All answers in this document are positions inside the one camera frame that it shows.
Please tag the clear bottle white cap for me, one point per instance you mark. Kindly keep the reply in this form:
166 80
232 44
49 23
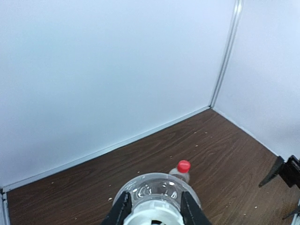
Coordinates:
157 187

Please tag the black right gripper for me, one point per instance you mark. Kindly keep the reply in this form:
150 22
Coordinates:
289 171

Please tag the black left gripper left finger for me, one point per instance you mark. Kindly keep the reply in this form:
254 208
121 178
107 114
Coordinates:
119 211

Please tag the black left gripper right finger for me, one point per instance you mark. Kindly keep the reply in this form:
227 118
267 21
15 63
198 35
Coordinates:
191 211

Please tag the red bottle cap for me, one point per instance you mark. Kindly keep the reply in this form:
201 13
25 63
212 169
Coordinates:
183 166

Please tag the clear bottle red label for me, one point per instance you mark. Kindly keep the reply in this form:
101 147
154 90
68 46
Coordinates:
183 176

